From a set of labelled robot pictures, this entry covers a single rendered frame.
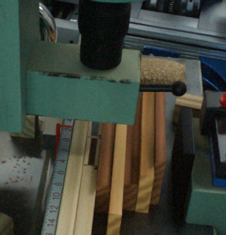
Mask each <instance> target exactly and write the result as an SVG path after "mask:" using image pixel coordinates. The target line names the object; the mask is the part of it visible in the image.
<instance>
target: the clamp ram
mask: <svg viewBox="0 0 226 235"><path fill-rule="evenodd" d="M195 155H201V156H209V149H208V148H199V147H195V144H194V135H193V119H192V108H183V107H182V108H180V113H179V118H178V124H177V129H176V135H175V140H174V145H173V151H172V155H171V171H172V181H173V203H175V204H184V202H185V198H186V193H187V188H188V184H189V179H190V175H191V170H192V165H193V160H194V158H195Z"/></svg>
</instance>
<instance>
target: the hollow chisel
mask: <svg viewBox="0 0 226 235"><path fill-rule="evenodd" d="M98 125H99V122H95V121H92V125H91V136H98Z"/></svg>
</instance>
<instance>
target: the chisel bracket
mask: <svg viewBox="0 0 226 235"><path fill-rule="evenodd" d="M141 58H142V53H141V51H140V50H133V49H123V50H122V60H121V63H120V64H119V65H118V66H117V67H115V68H113V69H110V70H95V69H91V68H89V67H87V66H85V65H84V64H83V63H82V62H81V60H80V45H78V44H68V43H61V42H50V41H39V40H35V43H34V47H33V50H32V53H31V56H30V61H29V64H28V67H27V115H36V116H47V117H52V118H63V119H74V120H84V121H95V122H105V123H116V124H126V125H133V124H134V122H135V118H136V111H137V103H138V95H139V88H140V82H141Z"/></svg>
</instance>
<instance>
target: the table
mask: <svg viewBox="0 0 226 235"><path fill-rule="evenodd" d="M142 58H152V59H155V58H158V59H167V60H173V61H176V62H178V63H185V69H186V86H187V91H186V94H192V95H197V96H201V97H203V86H202V75H201V62H200V60H191V59H180V58H169V57H158V56H147V55H142ZM176 98H177V97H176V96H174V95H173V94H172V93H171V92H165V111H166V165H165V171H164V176H163V182H162V187H161V191H160V197H159V203H158V204H157V205H155V204H150V205H149V211H148V213H145V212H136V211H132V210H122V220H121V228H120V235H216V228H215V227H214V226H211V225H210V227H211V228H207V225H201V224H195V223H187V222H185V214H184V205H183V204H175V203H173V181H172V171H171V155H172V151H173V145H174V140H175V135H176V129H177V124H175V123H172V118H173V112H174V107H175V102H176ZM107 218H108V213H99V212H94V213H93V223H92V232H91V235H106V230H107Z"/></svg>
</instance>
